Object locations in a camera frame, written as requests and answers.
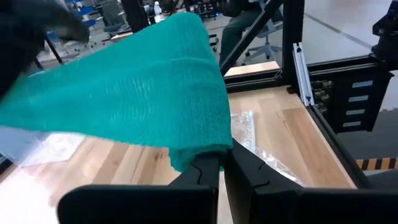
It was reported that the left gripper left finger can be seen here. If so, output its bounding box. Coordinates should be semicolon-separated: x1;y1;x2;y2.
57;154;221;224

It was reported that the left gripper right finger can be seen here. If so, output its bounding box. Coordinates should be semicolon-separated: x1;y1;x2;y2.
224;139;398;224

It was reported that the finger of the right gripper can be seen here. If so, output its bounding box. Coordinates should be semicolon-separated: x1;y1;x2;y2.
46;0;90;43

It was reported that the teal elastic bandage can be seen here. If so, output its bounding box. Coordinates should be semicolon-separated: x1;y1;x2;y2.
0;11;234;174

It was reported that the clear plastic bag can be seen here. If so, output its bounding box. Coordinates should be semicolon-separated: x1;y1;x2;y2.
229;110;305;187

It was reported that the grey office chair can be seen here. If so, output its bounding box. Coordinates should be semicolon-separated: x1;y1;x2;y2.
242;18;284;66

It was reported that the person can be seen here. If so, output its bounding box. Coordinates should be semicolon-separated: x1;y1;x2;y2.
219;0;274;68

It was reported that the silver aluminium rail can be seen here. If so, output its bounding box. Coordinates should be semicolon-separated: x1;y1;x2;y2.
292;42;315;107

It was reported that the black aluminium table frame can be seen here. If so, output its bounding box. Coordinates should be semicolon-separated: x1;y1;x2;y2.
217;0;398;190

